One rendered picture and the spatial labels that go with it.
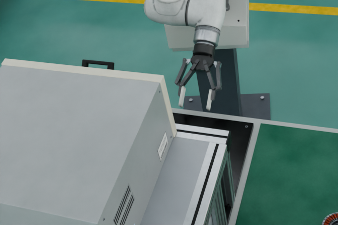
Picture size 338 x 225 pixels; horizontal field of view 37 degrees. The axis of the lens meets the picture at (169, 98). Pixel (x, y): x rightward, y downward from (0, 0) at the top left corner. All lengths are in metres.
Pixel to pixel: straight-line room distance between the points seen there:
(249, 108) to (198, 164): 1.60
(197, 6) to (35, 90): 0.76
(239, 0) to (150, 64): 1.19
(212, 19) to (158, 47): 1.55
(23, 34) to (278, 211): 2.63
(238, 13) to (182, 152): 0.94
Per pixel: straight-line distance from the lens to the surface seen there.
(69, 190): 1.03
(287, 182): 1.65
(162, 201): 1.21
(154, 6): 1.84
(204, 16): 1.79
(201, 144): 1.29
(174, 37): 2.09
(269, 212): 1.59
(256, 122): 1.80
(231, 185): 1.49
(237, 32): 2.05
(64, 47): 3.55
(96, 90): 1.19
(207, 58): 1.78
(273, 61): 3.11
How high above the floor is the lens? 2.12
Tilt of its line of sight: 46 degrees down
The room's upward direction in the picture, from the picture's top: 13 degrees counter-clockwise
